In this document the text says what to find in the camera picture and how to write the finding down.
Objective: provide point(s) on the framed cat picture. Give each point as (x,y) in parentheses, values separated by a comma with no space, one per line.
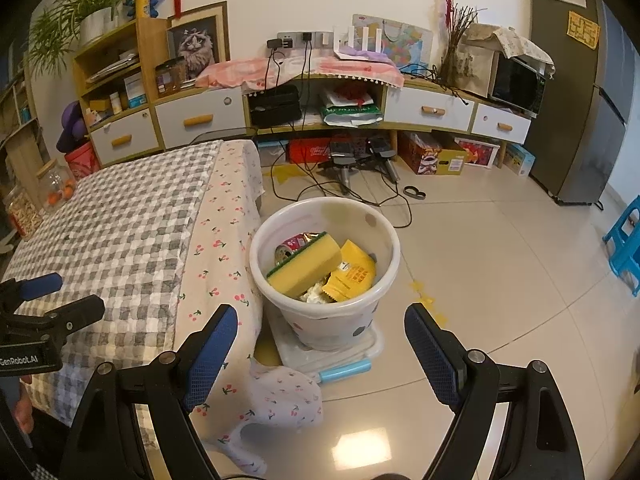
(197,45)

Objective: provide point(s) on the wall power socket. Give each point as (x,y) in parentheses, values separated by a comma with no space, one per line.
(300,36)

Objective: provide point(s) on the colourful cardboard carton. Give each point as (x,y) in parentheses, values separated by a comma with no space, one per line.
(430,153)

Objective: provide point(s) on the white plastic bin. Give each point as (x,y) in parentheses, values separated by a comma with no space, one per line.
(325,330)

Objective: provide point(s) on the blue white box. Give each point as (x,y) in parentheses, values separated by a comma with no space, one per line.
(133,90)

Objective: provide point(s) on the yellow note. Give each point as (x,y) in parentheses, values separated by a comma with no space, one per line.
(582,30)

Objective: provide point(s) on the dark grey refrigerator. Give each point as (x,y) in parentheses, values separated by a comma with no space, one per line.
(575,125)

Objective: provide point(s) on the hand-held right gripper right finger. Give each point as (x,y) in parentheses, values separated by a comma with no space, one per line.
(432,355)

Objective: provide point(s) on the low wooden cabinet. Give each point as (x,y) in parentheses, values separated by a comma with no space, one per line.
(395,95)

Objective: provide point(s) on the stack of papers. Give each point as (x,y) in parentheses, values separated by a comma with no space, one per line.
(115,66)

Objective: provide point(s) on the black handheld device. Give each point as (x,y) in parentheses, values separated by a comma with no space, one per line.
(384,155)
(342,162)

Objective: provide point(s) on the cream tissue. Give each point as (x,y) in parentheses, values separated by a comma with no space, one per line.
(315,295)

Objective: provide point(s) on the beige printed box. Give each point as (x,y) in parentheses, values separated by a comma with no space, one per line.
(472,70)

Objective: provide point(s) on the dried plant bundle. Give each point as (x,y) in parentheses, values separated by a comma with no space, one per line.
(457,47)

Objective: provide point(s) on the white router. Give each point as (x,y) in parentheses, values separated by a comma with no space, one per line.
(360,50)

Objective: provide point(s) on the red framed picture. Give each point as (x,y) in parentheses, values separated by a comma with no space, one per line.
(477,153)

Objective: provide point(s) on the red can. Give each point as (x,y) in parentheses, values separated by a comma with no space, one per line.
(295,246)

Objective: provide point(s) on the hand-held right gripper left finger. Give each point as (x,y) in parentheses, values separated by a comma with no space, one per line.
(212,355)

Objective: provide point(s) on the large white drawer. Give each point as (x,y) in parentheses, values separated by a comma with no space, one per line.
(125,130)
(200,107)

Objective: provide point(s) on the red flat box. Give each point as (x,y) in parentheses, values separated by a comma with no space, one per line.
(310,150)

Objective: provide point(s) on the small white drawer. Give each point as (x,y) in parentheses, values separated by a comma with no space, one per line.
(500,119)
(430,100)

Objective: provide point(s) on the black microwave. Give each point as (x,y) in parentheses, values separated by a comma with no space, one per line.
(517,88)

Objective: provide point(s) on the green white bag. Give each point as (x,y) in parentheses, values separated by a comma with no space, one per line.
(350,112)

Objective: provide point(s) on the small yellow box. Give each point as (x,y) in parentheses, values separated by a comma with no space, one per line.
(100,105)

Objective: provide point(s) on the small orange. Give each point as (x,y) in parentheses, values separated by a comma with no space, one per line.
(65,191)
(52,200)

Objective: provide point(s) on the beige cloth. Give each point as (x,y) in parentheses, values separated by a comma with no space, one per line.
(522,42)

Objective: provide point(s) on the yellow sponge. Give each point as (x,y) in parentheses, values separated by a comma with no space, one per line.
(305,265)

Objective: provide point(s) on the grey checkered tablecloth table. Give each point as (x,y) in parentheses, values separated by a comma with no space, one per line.
(220,240)

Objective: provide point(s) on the wooden side rack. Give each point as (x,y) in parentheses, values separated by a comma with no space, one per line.
(20,110)

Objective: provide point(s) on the blue plastic stool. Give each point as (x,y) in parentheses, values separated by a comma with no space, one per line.
(625,245)

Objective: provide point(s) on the red bucket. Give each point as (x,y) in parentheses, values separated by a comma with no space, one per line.
(82,161)

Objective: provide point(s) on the black box device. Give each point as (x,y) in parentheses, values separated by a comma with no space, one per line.
(275,106)

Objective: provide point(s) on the purple plush toy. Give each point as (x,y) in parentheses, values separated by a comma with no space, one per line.
(72,126)

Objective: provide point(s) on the amber jar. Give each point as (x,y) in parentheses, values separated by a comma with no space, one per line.
(170,78)

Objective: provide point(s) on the grey white checkered blanket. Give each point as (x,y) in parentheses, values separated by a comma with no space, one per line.
(125,220)

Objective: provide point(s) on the wooden shelf cabinet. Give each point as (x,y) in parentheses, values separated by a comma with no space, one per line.
(150,40)

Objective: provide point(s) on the blue toy box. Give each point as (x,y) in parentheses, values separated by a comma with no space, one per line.
(519,158)

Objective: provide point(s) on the plastic jar of seeds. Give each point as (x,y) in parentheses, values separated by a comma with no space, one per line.
(22,216)

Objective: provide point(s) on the pink cloth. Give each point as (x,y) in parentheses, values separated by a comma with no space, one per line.
(235,70)

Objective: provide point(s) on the yellow packet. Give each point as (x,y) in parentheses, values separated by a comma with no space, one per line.
(352,275)

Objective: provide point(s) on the yellow can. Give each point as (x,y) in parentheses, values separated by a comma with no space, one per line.
(142,2)

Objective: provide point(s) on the colourful map bag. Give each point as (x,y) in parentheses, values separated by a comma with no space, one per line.
(405,42)

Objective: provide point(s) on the person's left hand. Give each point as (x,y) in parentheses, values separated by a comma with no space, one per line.
(23,409)

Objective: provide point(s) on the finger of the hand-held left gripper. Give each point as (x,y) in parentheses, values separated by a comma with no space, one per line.
(75,314)
(39,285)

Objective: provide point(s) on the glass jar wooden lid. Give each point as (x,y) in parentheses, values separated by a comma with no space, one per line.
(54,175)

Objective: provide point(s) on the green potted plant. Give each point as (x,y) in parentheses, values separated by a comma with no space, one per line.
(65,15)

